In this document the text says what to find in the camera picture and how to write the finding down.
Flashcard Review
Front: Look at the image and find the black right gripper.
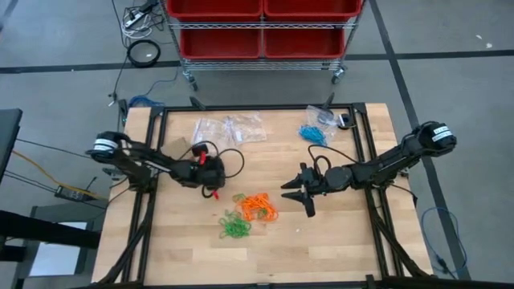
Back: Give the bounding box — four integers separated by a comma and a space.
279, 162, 328, 218

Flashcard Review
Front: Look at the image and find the green rubber band tangle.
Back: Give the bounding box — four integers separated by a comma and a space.
218, 209, 253, 241

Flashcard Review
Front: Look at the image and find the bunch of blue rubber bands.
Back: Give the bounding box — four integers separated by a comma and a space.
297, 124, 327, 146

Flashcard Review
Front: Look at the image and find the orange rubber band tangle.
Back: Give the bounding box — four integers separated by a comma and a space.
235, 192, 280, 224

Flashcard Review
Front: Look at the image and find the black device with green light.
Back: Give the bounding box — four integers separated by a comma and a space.
118, 99, 130, 124

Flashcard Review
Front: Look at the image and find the red plastic bin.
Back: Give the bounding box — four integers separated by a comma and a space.
263, 0, 365, 22
178, 27, 263, 61
263, 27, 347, 61
165, 0, 265, 22

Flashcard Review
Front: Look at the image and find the black power adapter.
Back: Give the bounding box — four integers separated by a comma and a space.
53, 185, 88, 202

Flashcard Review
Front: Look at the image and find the white power strip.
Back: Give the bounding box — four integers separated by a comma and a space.
123, 10, 147, 28

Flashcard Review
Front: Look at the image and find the black desk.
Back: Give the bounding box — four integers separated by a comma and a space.
0, 108, 24, 185

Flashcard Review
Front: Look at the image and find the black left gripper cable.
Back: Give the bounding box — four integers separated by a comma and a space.
176, 140, 245, 200

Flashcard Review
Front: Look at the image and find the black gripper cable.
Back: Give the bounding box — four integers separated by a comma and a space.
176, 140, 245, 200
307, 144, 362, 173

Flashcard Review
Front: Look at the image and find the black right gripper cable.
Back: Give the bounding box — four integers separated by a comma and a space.
307, 144, 362, 173

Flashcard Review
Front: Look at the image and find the yellow wire spool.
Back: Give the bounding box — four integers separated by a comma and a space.
336, 113, 356, 131

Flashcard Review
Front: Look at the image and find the black aluminium rig frame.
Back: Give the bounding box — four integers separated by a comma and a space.
96, 102, 435, 289

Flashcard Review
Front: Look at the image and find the blue cable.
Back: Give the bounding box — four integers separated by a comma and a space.
420, 206, 469, 279
128, 94, 157, 108

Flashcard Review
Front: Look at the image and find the wire shelving cart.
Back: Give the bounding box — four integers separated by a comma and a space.
159, 0, 369, 92

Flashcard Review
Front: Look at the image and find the white coiled cable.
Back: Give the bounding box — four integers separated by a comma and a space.
121, 22, 154, 40

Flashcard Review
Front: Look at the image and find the orange floor cable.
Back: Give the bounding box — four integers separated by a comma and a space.
10, 149, 110, 201

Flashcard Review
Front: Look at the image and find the black bench frame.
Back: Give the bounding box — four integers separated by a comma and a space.
0, 204, 102, 289

